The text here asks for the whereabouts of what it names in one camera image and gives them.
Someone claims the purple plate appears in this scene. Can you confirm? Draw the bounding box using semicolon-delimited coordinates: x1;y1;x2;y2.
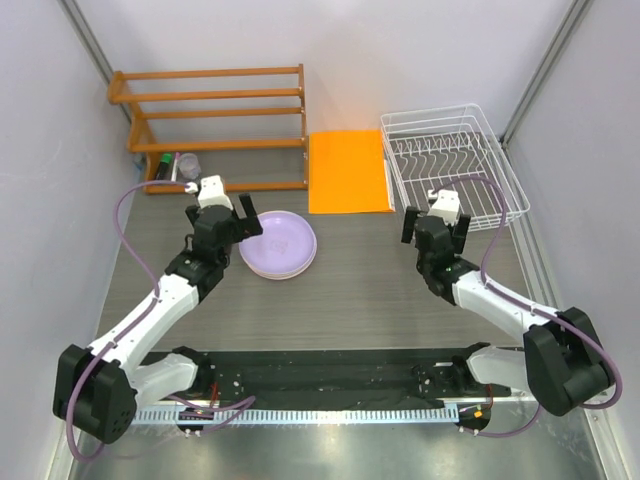
239;210;317;274

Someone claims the pink plate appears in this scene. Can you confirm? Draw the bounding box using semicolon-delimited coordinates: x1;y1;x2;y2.
248;251;317;281

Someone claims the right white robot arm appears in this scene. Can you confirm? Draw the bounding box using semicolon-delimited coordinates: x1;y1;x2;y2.
401;207;621;416

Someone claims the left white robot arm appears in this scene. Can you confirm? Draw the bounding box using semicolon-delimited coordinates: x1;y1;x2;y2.
53;193;263;444

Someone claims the wooden shelf rack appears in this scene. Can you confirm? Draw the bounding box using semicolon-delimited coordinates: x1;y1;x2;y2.
107;63;310;193

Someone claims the green highlighter marker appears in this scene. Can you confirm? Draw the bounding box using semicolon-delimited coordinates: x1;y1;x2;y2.
153;153;172;180

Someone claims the clear plastic cup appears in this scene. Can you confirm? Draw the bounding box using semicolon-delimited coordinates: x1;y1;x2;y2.
177;153;202;181

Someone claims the pink white marker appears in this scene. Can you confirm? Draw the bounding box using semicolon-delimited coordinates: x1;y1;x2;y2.
170;152;180;182

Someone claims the orange folder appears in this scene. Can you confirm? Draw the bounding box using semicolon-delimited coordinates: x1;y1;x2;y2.
309;130;393;215

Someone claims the right controller board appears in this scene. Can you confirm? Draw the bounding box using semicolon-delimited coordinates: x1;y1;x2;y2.
456;404;492;436

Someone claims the controller board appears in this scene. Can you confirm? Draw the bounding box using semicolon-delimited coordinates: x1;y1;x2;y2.
176;407;214;438
456;404;492;436

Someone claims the left controller board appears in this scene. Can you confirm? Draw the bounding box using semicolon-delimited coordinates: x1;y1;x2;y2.
176;407;214;438

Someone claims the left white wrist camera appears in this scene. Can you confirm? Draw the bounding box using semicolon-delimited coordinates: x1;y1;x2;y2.
184;175;234;210

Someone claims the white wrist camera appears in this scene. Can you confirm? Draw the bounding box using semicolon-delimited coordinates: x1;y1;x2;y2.
184;175;234;210
427;189;460;226

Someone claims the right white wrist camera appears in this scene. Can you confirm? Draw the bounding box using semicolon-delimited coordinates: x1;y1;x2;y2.
427;189;460;226

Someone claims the white wire dish rack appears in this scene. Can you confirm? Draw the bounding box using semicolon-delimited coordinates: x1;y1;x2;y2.
380;103;530;231

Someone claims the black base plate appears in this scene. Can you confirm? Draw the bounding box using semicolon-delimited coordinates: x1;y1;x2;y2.
178;348;512;411

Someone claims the perforated cable duct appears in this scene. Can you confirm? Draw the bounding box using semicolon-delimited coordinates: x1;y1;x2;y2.
132;404;458;426

